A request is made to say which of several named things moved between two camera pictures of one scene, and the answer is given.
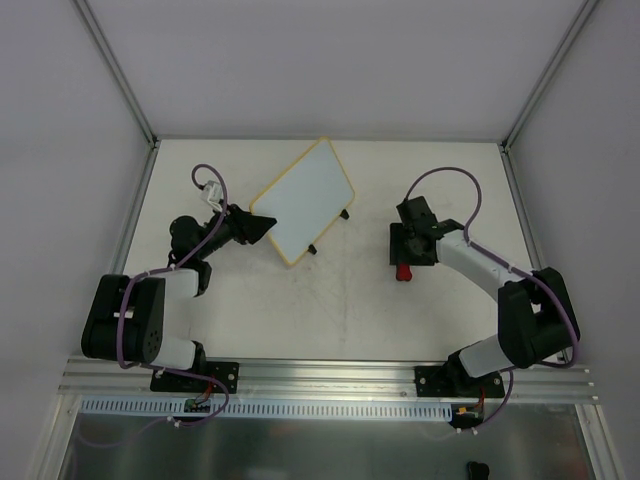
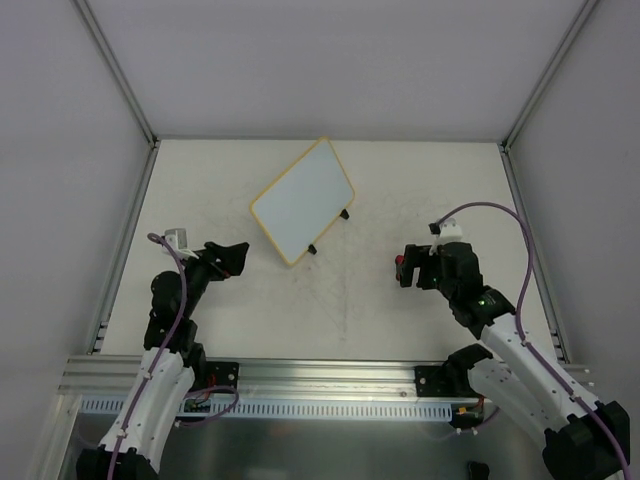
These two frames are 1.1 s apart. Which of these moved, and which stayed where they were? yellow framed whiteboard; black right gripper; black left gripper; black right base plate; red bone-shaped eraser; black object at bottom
Moved: black right gripper; black left gripper
Stayed: black right base plate; black object at bottom; yellow framed whiteboard; red bone-shaped eraser
